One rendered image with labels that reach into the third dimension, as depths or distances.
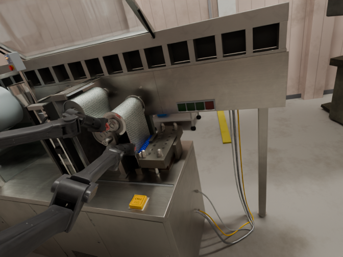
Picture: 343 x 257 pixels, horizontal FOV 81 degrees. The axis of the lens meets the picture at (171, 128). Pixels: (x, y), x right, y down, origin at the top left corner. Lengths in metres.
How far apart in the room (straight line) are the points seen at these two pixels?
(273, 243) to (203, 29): 1.66
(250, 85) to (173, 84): 0.45
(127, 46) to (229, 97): 0.69
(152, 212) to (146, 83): 0.78
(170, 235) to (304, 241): 1.20
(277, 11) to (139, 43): 0.73
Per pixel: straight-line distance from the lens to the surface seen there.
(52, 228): 0.58
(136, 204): 1.08
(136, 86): 1.38
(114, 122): 1.12
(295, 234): 2.08
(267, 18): 1.18
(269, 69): 1.21
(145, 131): 1.33
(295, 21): 4.14
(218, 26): 1.18
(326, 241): 2.11
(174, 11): 3.87
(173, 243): 1.23
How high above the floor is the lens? 1.67
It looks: 27 degrees down
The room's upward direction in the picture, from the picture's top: 13 degrees counter-clockwise
